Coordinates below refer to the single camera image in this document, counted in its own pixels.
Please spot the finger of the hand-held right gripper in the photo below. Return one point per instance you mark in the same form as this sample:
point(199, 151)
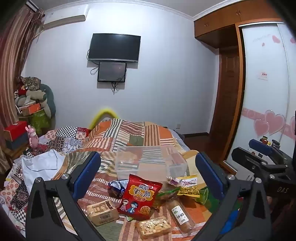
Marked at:
point(245, 157)
point(261, 146)

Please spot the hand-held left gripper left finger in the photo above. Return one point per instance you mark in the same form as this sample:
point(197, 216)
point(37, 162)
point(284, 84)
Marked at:
point(89, 171)

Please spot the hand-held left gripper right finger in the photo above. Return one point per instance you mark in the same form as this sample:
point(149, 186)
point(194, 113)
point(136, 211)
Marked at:
point(208, 173)

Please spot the yellow crispy snack packet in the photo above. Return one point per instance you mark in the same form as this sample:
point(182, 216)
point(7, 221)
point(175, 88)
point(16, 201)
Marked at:
point(188, 188)

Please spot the blue white snack bag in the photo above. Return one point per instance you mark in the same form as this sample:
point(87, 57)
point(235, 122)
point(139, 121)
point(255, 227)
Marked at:
point(116, 187)

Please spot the brown biscuit packet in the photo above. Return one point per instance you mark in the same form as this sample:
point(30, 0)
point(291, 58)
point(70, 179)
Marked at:
point(103, 212)

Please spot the clear green-edged biscuit packet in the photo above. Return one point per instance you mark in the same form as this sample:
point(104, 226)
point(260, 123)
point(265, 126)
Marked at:
point(165, 195)

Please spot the tan cake roll packet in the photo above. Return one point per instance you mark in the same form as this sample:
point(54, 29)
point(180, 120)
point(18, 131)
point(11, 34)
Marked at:
point(182, 215)

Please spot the red snack bag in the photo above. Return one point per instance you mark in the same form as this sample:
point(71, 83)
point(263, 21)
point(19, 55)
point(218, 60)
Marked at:
point(138, 197)

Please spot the clear plastic container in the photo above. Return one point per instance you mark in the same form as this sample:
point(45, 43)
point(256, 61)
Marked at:
point(150, 166)

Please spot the nut brittle packet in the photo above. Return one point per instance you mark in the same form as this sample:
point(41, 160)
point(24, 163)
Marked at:
point(153, 228)

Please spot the green plastic cup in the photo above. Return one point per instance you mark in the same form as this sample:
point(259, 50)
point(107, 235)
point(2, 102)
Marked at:
point(204, 195)

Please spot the checkered patchwork blanket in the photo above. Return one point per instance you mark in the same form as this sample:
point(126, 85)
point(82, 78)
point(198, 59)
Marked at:
point(62, 139)

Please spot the white cloth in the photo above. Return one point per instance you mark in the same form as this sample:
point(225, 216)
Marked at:
point(39, 166)

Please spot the yellow hoop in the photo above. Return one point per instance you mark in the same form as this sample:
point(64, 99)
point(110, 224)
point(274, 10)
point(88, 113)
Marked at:
point(104, 112)

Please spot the brown wooden door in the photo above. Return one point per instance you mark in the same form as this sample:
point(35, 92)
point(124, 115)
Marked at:
point(227, 92)

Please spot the striped patchwork quilt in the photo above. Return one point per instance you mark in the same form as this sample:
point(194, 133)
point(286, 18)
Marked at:
point(138, 132)

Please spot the pink plush rabbit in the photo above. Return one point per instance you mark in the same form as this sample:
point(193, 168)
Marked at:
point(33, 139)

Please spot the green patterned bag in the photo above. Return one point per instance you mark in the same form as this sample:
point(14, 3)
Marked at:
point(39, 121)

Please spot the pink wardrobe sticker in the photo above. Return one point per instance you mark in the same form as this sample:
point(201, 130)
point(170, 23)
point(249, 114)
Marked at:
point(263, 75)

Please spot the dark blue box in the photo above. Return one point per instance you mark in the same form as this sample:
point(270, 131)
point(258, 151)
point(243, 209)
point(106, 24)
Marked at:
point(17, 144)

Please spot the red box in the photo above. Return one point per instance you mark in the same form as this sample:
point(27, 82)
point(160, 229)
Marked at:
point(16, 131)

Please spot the grey plush toy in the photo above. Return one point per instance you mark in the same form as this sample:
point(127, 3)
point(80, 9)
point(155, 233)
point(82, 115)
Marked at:
point(46, 97)

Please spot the orange box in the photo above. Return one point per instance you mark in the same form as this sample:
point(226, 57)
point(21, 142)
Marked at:
point(30, 109)

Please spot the wooden wardrobe white sliding doors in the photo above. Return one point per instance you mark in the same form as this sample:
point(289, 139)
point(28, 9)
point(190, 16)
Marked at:
point(261, 58)

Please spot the floral patterned cloth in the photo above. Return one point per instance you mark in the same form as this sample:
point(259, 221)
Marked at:
point(32, 83)

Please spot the brown striped curtain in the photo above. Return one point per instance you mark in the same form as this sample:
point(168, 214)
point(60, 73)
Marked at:
point(13, 58)

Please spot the white air conditioner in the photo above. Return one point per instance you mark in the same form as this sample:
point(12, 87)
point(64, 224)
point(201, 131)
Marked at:
point(67, 18)

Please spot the small black wall monitor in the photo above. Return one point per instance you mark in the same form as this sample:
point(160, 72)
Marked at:
point(112, 71)

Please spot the black wall television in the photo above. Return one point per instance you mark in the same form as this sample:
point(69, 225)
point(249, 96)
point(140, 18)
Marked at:
point(114, 47)

